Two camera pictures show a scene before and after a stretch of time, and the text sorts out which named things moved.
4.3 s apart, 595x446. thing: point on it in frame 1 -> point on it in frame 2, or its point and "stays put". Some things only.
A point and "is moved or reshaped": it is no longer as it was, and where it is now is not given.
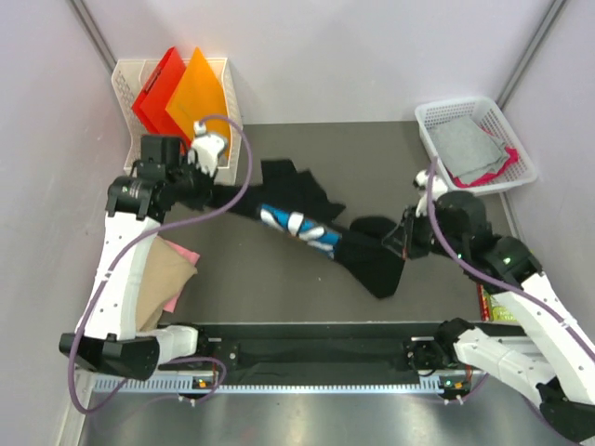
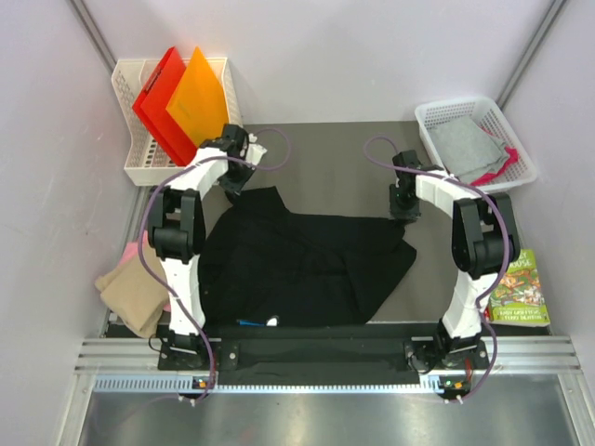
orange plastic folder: x=199 y=94 stays put
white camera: x=205 y=149 -> x=255 y=151
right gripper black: x=399 y=239 -> x=399 y=214
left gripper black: x=206 y=184 -> x=234 y=188
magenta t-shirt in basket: x=482 y=179 stays put
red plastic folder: x=151 y=103 stays put
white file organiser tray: x=129 y=79 stays put
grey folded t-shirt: x=467 y=150 stays put
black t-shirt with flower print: x=296 y=203 is moved or reshaped
